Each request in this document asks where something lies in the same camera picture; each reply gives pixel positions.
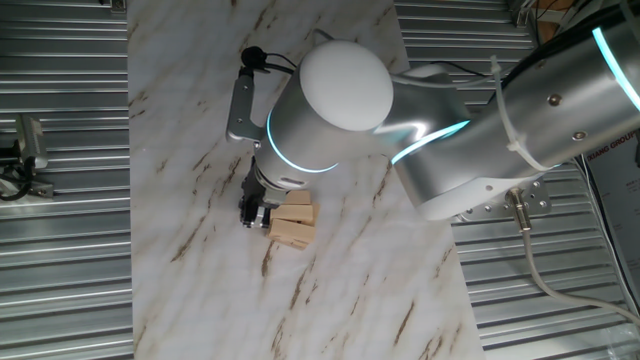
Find thick grey base cable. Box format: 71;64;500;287
504;188;640;329

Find marble pattern table mat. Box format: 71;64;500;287
127;0;486;360

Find black exterior camera cable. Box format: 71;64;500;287
0;157;37;202

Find stacked wooden Jenga blocks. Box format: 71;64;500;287
265;202;321;252

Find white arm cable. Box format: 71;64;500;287
390;0;561;172

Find printed white poster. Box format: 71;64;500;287
583;128;640;311

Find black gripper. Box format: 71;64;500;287
237;155;289;230

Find metal camera mount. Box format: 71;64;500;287
0;177;55;201

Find long black gripper cable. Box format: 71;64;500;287
429;4;631;104

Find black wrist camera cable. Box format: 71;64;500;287
264;52;300;76

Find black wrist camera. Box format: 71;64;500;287
240;45;269;70

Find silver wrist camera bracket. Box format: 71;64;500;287
225;68;266;144

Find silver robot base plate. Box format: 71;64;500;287
452;177;553;223

